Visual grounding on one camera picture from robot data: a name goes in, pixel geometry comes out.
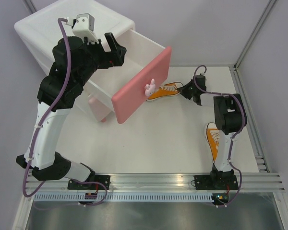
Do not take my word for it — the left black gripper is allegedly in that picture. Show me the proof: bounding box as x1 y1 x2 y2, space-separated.
75 33 127 87

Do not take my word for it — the orange sneaker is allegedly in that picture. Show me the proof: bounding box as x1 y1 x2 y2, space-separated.
146 82 183 101
204 122 220 162

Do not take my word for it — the dark pink drawer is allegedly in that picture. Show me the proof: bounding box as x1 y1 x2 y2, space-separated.
84 29 172 124

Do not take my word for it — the light pink drawer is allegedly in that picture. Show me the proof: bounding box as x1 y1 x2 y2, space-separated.
88 95 112 123

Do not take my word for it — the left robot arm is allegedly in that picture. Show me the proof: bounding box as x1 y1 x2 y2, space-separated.
16 33 127 190

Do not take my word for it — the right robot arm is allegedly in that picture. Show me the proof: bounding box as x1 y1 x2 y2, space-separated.
178 74 247 191

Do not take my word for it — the white plastic shoe cabinet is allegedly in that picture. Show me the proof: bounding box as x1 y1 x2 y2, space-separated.
13 0 136 123

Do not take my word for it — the pink bunny drawer knob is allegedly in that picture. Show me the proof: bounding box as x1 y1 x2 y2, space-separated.
144 79 156 97

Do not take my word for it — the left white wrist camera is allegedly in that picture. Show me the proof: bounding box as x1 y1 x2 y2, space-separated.
64 13 98 44

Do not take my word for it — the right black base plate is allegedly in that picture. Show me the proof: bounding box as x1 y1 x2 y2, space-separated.
194 174 239 191

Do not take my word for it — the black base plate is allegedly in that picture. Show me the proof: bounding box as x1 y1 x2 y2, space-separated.
67 174 111 191
194 174 239 191

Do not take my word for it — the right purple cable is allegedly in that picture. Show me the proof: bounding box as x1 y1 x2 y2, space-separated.
193 65 245 208

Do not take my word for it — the aluminium mounting rail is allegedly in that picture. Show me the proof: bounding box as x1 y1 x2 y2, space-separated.
24 172 285 192

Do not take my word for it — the aluminium corner frame post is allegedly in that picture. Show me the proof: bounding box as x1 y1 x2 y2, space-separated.
233 0 278 71

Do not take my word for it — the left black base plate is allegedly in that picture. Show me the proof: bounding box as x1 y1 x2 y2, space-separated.
67 174 111 191

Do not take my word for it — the white slotted cable duct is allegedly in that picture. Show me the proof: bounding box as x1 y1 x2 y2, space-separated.
34 192 214 202

